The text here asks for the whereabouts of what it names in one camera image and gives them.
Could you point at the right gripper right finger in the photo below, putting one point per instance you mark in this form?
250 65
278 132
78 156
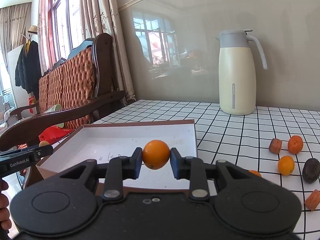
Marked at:
193 170

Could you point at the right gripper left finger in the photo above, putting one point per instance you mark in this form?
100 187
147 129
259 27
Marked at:
119 169

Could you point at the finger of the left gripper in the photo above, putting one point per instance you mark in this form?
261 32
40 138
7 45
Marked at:
36 153

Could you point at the smooth orange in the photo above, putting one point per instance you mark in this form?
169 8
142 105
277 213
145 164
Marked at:
156 154

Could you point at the large orange tangerine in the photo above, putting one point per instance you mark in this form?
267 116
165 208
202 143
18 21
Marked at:
255 173

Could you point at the carrot-like chunk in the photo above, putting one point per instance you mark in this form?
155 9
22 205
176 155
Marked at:
275 146

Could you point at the yellow orange small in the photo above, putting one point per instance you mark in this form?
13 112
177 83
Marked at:
286 165

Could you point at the dark purple mangosteen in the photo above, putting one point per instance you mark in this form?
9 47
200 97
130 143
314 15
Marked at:
311 170

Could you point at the orange chunk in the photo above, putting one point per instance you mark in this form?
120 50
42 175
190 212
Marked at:
313 200

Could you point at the person left hand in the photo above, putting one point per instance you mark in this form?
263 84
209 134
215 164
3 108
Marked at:
5 214

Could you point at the red plastic bag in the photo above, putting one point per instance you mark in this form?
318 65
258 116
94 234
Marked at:
53 134

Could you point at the brown cardboard box tray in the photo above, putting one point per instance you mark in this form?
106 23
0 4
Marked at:
103 142

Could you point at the green cup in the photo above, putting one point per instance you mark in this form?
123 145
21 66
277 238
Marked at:
56 108

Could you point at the wooden sofa orange cushion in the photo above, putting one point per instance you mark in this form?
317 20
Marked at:
81 85

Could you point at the black coat on rack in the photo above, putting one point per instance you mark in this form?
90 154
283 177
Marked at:
28 69

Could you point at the checkered white tablecloth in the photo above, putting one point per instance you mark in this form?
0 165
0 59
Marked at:
241 140

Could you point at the cream thermos jug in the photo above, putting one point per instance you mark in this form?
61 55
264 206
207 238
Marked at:
237 74

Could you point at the straw hat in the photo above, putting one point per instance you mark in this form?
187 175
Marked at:
33 30

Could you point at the beige curtain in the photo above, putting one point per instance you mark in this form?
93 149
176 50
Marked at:
97 17

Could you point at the window with red frame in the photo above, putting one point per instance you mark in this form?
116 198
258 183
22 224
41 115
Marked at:
66 26

